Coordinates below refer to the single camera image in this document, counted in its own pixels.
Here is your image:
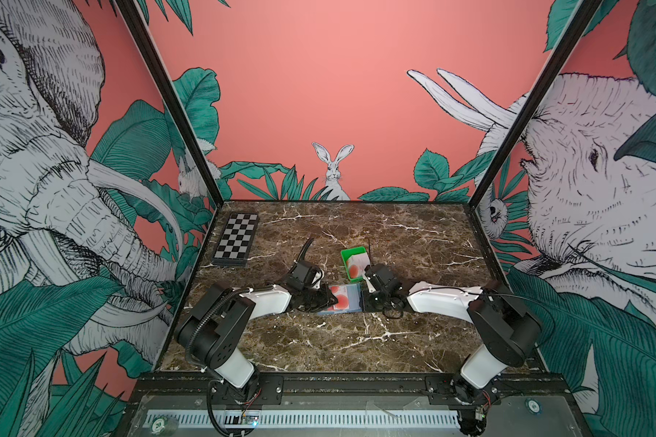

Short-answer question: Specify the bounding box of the blue card holder wallet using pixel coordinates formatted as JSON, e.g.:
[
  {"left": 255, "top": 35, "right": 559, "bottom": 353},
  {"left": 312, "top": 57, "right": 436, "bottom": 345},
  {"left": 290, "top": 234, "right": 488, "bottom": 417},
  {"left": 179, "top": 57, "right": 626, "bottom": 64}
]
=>
[{"left": 318, "top": 283, "right": 363, "bottom": 315}]

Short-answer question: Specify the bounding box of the green card tray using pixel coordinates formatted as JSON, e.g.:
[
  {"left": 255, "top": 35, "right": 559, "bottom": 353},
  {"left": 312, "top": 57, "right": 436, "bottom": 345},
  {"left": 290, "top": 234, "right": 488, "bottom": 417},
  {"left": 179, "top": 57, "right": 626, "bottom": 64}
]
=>
[{"left": 341, "top": 247, "right": 368, "bottom": 282}]

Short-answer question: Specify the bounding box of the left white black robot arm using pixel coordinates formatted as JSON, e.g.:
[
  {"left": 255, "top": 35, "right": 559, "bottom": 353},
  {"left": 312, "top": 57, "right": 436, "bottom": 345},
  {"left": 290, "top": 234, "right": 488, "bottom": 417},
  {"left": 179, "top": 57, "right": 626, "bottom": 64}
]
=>
[{"left": 174, "top": 267, "right": 339, "bottom": 390}]

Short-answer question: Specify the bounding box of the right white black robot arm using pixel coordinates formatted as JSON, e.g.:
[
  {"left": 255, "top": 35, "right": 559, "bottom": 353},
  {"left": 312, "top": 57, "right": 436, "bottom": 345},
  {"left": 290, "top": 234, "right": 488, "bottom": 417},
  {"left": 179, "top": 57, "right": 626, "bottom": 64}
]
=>
[{"left": 363, "top": 264, "right": 542, "bottom": 399}]

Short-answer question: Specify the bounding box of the stack of cards in tray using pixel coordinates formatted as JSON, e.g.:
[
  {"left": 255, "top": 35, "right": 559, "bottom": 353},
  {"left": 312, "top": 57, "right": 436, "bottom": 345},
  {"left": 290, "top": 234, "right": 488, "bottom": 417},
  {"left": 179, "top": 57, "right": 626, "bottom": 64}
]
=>
[{"left": 346, "top": 252, "right": 371, "bottom": 280}]

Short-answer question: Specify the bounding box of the black white checkerboard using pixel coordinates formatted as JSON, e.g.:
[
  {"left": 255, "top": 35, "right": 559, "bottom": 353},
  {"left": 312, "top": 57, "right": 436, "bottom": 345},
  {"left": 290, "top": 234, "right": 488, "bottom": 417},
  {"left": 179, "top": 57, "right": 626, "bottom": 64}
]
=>
[{"left": 211, "top": 212, "right": 260, "bottom": 267}]

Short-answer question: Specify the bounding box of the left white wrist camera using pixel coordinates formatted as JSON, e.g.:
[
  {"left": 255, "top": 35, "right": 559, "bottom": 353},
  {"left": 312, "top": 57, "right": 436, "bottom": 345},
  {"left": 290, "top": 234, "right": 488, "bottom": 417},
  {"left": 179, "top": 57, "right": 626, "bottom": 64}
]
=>
[{"left": 310, "top": 268, "right": 324, "bottom": 290}]

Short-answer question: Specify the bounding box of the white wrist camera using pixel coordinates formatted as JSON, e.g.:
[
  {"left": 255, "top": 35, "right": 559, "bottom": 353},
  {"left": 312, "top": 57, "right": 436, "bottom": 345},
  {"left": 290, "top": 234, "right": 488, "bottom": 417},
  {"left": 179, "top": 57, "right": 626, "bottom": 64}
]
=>
[
  {"left": 310, "top": 268, "right": 324, "bottom": 290},
  {"left": 363, "top": 271, "right": 377, "bottom": 294}
]

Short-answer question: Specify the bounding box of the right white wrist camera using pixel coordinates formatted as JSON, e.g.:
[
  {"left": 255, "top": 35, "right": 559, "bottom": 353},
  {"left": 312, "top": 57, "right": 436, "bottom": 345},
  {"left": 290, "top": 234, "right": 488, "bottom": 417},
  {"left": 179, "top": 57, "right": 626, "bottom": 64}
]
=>
[{"left": 363, "top": 271, "right": 377, "bottom": 294}]

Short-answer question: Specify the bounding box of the black front mounting rail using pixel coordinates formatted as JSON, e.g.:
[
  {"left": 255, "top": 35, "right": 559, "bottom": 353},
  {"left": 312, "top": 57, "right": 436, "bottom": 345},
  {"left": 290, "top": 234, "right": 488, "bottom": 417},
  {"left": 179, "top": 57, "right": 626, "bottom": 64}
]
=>
[{"left": 129, "top": 371, "right": 571, "bottom": 408}]

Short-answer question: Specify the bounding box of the white slotted cable duct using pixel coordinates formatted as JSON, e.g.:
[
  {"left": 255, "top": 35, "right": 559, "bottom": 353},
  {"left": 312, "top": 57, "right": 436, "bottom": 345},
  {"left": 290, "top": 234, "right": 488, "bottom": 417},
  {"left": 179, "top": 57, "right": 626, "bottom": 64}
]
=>
[{"left": 142, "top": 410, "right": 459, "bottom": 433}]

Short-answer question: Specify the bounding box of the left black frame post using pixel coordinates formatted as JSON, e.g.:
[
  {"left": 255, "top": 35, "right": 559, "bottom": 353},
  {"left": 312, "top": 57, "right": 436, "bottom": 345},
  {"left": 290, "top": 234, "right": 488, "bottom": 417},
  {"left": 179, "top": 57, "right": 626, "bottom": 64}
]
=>
[{"left": 115, "top": 0, "right": 224, "bottom": 207}]

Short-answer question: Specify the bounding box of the black frame post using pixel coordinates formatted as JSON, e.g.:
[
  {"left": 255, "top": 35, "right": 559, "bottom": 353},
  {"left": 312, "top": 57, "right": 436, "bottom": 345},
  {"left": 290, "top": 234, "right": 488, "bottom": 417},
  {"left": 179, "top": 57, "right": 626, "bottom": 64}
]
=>
[
  {"left": 115, "top": 0, "right": 224, "bottom": 207},
  {"left": 468, "top": 0, "right": 602, "bottom": 209}
]

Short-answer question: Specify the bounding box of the right black frame post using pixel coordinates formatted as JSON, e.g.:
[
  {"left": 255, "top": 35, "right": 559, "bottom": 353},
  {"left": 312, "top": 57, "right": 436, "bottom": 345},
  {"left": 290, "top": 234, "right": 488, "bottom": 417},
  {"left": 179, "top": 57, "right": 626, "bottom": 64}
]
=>
[{"left": 468, "top": 0, "right": 602, "bottom": 209}]

